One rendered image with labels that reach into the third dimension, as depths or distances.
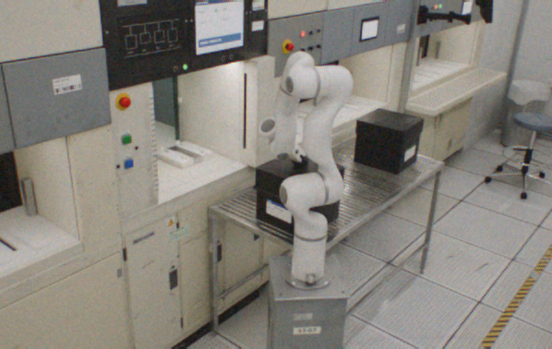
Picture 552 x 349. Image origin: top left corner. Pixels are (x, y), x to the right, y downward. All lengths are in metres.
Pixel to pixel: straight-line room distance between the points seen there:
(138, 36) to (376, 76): 2.14
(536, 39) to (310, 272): 4.61
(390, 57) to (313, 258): 2.09
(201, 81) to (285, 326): 1.34
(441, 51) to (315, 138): 3.59
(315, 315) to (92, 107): 1.09
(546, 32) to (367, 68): 2.69
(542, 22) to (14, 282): 5.32
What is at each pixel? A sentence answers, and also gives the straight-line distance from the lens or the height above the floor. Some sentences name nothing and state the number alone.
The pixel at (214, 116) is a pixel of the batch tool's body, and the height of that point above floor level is 1.07.
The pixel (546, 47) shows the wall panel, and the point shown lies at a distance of 6.25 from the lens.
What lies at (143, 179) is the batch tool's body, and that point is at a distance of 2.33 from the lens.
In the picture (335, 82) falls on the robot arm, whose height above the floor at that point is 1.52.
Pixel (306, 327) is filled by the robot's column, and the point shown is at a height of 0.62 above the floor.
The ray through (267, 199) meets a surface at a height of 0.88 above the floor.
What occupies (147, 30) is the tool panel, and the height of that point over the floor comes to 1.60.
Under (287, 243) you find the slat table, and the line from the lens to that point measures 2.34.
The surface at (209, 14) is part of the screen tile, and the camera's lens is 2.38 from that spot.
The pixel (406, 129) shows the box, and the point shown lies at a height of 1.01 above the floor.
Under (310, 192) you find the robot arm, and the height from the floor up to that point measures 1.15.
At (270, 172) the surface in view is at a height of 1.01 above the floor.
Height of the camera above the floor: 1.99
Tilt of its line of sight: 25 degrees down
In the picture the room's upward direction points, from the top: 3 degrees clockwise
